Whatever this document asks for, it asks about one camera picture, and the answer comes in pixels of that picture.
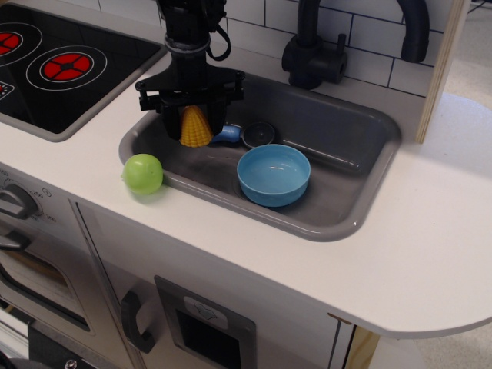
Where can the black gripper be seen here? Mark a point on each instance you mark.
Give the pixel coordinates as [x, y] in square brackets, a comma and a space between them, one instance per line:
[190, 80]

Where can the yellow toy corn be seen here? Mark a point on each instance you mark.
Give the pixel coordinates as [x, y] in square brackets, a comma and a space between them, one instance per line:
[195, 129]

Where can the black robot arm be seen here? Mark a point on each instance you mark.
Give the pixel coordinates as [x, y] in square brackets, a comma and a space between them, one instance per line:
[189, 25]

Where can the blue plastic bowl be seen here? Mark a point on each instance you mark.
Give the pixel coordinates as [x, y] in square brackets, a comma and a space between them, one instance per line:
[273, 175]

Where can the grey sink basin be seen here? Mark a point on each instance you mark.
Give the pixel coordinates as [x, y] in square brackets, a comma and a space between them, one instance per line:
[350, 147]

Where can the green plastic ball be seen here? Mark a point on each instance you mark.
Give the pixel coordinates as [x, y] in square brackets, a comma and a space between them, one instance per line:
[142, 174]

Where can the dark grey toy faucet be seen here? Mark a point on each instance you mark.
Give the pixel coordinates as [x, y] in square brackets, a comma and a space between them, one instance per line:
[309, 62]

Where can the black toy stovetop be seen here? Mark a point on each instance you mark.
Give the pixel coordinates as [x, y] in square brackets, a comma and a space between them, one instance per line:
[57, 73]

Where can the grey oven knob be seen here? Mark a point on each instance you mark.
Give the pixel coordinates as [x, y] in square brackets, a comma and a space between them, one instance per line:
[17, 202]

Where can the grey dispenser panel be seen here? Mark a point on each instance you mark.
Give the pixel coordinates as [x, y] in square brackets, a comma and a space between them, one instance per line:
[207, 330]

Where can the blue handled toy pan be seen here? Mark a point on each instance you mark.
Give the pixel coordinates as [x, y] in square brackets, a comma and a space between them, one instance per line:
[256, 134]

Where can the black cabinet door handle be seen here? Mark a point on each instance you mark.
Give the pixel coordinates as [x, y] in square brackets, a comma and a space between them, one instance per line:
[130, 306]

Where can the grey oven door handle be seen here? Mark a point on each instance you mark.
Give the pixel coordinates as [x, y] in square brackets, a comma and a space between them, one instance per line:
[14, 241]

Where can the wooden side post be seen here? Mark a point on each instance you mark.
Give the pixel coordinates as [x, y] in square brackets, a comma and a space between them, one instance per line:
[448, 46]

